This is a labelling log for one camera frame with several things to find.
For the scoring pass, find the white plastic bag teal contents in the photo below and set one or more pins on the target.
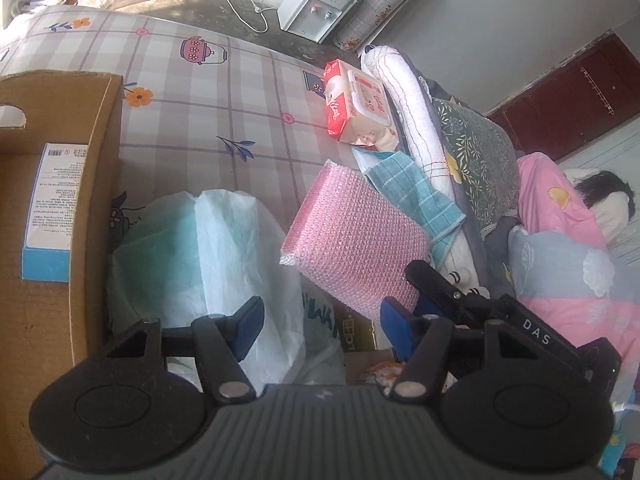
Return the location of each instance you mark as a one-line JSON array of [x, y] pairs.
[[225, 240]]

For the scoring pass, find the teal checked towel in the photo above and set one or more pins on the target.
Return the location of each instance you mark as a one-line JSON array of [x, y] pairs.
[[415, 195]]

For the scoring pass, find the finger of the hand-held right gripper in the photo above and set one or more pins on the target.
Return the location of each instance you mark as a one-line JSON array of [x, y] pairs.
[[432, 282]]

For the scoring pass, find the white rolled quilt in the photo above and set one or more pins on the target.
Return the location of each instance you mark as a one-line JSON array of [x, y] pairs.
[[415, 115]]

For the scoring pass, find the dark red wooden door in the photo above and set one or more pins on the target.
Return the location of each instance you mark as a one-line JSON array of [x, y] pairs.
[[575, 95]]

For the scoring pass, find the brown cardboard box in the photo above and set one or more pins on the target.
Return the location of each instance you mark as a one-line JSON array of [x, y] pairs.
[[95, 210]]

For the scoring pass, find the pink bubble wrap pack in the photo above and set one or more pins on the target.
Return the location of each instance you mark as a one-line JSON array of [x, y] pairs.
[[355, 240]]

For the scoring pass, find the pink and grey cloud quilt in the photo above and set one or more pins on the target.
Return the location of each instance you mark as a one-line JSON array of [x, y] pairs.
[[565, 270]]

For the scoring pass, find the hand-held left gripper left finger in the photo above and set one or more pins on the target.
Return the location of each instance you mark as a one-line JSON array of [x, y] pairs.
[[250, 324]]

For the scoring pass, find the green floral pillow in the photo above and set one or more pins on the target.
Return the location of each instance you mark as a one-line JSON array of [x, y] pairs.
[[475, 155]]

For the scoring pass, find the white water dispenser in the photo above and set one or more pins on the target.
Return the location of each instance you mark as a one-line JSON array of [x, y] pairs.
[[310, 5]]

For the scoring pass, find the red wet wipes packet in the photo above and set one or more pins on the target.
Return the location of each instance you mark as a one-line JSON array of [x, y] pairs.
[[357, 107]]

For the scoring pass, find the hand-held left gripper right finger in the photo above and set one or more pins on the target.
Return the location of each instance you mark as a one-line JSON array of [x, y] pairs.
[[396, 327]]

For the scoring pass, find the white and blue carton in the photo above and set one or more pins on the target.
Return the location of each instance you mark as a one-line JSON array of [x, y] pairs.
[[55, 210]]

